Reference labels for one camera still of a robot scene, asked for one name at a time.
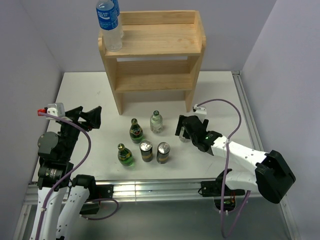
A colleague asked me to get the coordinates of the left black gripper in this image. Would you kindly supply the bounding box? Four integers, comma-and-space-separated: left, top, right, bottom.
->
58, 105, 102, 160

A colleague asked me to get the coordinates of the clear glass bottle green cap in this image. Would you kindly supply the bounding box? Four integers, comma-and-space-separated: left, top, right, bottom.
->
179, 126, 191, 143

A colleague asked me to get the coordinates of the black can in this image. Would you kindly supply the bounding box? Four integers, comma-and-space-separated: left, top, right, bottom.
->
156, 142, 171, 164
139, 140, 153, 162

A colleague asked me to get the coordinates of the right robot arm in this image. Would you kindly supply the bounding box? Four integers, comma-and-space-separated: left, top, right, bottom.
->
175, 115, 296, 204

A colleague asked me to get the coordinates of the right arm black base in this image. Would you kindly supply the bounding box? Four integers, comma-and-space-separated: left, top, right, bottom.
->
198, 179, 246, 197

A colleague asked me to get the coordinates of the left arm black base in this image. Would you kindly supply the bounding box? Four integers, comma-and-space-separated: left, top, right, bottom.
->
79, 184, 114, 219

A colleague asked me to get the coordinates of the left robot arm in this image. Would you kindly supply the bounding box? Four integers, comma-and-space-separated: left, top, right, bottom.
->
30, 103, 102, 240

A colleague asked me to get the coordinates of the wooden two-tier shelf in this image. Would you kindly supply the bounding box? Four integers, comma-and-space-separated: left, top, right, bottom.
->
98, 10, 207, 115

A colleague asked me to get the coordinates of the clear glass bottle on table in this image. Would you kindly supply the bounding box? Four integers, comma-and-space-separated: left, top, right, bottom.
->
149, 110, 163, 134

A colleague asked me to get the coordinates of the green glass bottle rear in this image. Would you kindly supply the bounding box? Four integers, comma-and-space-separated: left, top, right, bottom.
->
129, 118, 144, 144

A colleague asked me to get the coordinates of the green glass bottle front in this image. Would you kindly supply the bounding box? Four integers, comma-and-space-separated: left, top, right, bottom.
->
117, 143, 134, 167

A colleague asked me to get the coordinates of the front Pocari Sweat water bottle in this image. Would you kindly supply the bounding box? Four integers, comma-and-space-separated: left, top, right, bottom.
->
96, 0, 122, 52

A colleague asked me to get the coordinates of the pocari sweat water bottle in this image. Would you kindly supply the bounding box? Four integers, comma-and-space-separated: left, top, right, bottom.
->
112, 0, 124, 38
96, 0, 122, 52

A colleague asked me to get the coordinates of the rear Pocari Sweat water bottle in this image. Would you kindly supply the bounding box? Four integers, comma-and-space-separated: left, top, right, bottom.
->
112, 0, 124, 38

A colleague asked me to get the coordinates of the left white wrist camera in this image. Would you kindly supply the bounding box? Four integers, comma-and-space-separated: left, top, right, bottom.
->
37, 102, 66, 118

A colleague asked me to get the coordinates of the aluminium frame right rail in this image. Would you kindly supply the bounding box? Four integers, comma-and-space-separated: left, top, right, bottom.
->
231, 71, 264, 151

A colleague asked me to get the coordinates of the aluminium frame rail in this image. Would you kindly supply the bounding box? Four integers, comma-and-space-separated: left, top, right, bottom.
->
23, 177, 286, 205
231, 71, 264, 151

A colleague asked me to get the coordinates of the aluminium frame front rail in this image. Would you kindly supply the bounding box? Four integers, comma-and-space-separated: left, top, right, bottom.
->
23, 177, 286, 205

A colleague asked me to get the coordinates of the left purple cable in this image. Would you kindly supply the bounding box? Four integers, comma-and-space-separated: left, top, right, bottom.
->
34, 112, 120, 240

